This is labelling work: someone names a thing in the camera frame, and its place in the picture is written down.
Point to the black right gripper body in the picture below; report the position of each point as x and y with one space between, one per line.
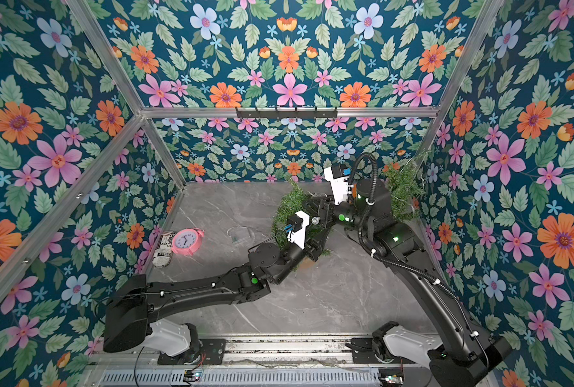
329 207

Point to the green christmas tree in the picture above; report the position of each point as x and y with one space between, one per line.
404 182
294 201

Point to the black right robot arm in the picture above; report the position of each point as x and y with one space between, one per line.
461 352

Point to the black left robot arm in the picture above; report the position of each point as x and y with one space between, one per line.
133 313

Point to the pink alarm clock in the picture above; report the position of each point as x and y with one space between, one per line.
187 242

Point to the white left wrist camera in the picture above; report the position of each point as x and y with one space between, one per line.
296 228

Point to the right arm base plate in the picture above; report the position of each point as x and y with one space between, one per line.
366 351

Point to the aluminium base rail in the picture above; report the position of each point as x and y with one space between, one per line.
265 351

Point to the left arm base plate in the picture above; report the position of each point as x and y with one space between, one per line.
206 351

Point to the aluminium frame struts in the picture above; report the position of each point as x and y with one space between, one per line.
143 116

